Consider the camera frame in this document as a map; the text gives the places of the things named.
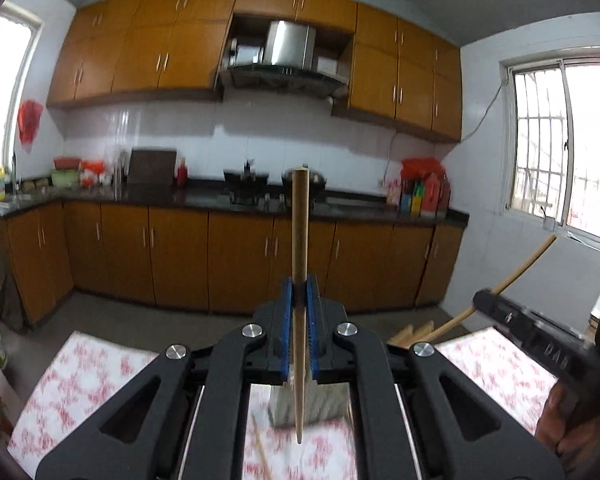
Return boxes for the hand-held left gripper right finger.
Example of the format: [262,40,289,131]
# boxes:
[304,274,565,480]

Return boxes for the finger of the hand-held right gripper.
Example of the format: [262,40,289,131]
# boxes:
[472,287,600,397]

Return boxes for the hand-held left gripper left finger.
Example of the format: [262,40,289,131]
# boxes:
[35,276,297,480]

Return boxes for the grey perforated utensil holder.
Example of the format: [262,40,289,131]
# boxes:
[269,380,353,428]

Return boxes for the person's right hand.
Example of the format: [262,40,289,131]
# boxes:
[537,377,600,463]

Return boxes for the brown lower kitchen cabinets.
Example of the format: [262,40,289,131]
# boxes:
[0,200,463,336]

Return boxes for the brown kitchen cabinets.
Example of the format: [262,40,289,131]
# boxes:
[0,200,463,336]
[46,0,463,143]

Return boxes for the gas stove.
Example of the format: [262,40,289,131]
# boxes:
[228,186,331,207]

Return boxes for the barred window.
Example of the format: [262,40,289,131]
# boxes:
[499,45,600,253]

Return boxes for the black kitchen countertop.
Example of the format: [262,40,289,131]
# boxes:
[0,180,470,226]

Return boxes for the black wok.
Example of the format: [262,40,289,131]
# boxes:
[223,160,271,184]

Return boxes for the colourful condiment bottles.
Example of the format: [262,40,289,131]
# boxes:
[400,180,427,217]

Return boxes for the dark cutting board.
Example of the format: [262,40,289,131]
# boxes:
[128,149,177,187]

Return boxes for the red floral tablecloth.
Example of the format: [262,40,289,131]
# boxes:
[7,325,561,480]

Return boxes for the orange and white packages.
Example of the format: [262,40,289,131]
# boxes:
[80,160,112,186]

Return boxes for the green basin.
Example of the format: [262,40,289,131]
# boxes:
[51,169,81,189]

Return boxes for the steel range hood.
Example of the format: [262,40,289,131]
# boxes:
[219,20,350,101]

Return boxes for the brown upper kitchen cabinets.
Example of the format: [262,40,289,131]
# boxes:
[46,0,463,143]

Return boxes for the side window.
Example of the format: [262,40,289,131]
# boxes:
[0,0,46,191]

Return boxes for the wall cable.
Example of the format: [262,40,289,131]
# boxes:
[379,80,511,188]

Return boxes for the red bag on wall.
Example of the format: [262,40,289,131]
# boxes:
[17,100,44,154]

